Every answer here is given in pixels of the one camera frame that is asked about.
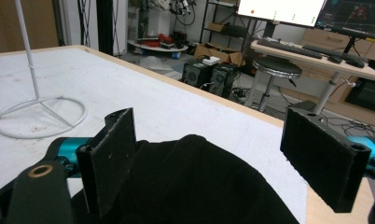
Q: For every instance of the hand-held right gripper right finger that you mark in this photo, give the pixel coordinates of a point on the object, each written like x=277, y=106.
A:
x=322, y=161

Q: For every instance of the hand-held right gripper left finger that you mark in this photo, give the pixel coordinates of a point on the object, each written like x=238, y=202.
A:
x=109, y=161

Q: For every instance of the black cloth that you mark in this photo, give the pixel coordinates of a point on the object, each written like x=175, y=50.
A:
x=191, y=183

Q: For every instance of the white metal stand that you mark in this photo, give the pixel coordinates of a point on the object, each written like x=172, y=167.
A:
x=36, y=105

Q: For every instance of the round black stool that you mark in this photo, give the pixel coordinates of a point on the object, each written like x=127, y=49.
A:
x=274, y=74

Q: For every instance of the wooden desk with white legs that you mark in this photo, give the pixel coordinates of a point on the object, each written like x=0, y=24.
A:
x=319, y=62

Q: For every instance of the black computer mouse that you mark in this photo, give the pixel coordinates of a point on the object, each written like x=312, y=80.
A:
x=335, y=59
x=355, y=63

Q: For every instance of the black keyboard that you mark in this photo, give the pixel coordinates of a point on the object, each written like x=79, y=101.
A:
x=289, y=48
x=331, y=53

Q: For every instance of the black computer tower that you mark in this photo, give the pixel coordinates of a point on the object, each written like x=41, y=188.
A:
x=195, y=74
x=221, y=79

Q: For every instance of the round white wheeled platform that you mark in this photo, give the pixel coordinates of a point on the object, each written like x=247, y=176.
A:
x=159, y=46

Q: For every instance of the white power adapter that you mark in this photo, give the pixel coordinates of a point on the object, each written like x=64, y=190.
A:
x=211, y=60

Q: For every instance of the dark-screen monitor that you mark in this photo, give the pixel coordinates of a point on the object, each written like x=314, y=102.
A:
x=353, y=15

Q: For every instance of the brown cardboard box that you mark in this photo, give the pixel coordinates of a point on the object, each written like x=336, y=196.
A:
x=218, y=53

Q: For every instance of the white-screen monitor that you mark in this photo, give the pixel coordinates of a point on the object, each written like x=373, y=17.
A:
x=280, y=11

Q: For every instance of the black metal shelf rack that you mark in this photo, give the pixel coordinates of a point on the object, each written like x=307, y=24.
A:
x=226, y=21

